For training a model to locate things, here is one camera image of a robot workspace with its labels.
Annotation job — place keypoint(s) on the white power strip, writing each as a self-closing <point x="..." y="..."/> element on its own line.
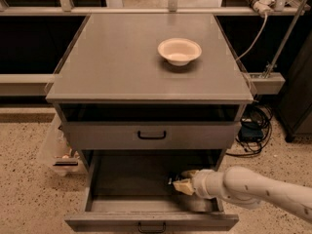
<point x="262" y="7"/>

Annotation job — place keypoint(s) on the closed grey upper drawer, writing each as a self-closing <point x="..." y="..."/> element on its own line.
<point x="123" y="135"/>

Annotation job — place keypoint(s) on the black open drawer handle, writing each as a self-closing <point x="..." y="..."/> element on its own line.
<point x="151" y="228"/>

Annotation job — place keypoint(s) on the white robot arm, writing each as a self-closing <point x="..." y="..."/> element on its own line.
<point x="246" y="189"/>

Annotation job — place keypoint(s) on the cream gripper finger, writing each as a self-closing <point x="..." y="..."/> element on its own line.
<point x="184" y="186"/>
<point x="189" y="174"/>

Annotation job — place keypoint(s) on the grey metal rail beam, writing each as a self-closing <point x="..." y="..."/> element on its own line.
<point x="25" y="85"/>

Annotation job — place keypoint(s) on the diagonal metal rod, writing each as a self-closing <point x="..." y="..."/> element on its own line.
<point x="280" y="6"/>

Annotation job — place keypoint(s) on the white paper bowl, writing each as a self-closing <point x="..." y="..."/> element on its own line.
<point x="179" y="51"/>

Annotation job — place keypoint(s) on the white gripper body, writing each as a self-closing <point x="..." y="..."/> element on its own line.
<point x="199" y="182"/>

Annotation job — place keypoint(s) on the clear plastic storage bin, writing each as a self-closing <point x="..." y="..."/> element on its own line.
<point x="56" y="154"/>

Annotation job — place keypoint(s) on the dark cabinet at right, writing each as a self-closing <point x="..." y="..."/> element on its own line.
<point x="295" y="106"/>

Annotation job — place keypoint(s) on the dark rxbar blueberry wrapper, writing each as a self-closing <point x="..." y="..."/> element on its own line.
<point x="172" y="179"/>

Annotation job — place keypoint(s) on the open grey middle drawer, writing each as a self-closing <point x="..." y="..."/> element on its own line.
<point x="125" y="187"/>

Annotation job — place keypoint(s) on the black upper drawer handle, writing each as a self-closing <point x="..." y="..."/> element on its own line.
<point x="151" y="135"/>

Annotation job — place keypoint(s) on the blue electronics box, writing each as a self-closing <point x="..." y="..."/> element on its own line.
<point x="250" y="135"/>

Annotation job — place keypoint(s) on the grey drawer cabinet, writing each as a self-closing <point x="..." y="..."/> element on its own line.
<point x="114" y="74"/>

